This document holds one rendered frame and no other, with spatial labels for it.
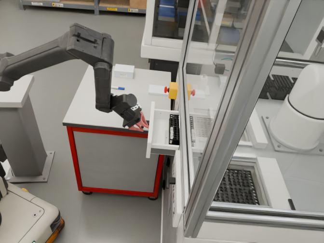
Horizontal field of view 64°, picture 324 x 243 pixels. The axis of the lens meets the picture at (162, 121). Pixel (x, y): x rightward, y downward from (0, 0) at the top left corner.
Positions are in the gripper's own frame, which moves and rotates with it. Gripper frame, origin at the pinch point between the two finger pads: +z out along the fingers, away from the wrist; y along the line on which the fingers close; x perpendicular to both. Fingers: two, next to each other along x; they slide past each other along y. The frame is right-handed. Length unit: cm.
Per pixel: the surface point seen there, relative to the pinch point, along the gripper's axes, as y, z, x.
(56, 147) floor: -117, 8, 59
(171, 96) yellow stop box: 6.1, 12.5, 32.5
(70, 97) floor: -123, 3, 129
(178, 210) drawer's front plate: 12.4, 8.4, -42.1
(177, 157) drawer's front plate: 12.2, 8.5, -18.3
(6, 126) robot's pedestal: -86, -37, 27
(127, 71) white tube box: -18, -5, 61
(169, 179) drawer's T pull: 9.2, 7.7, -28.1
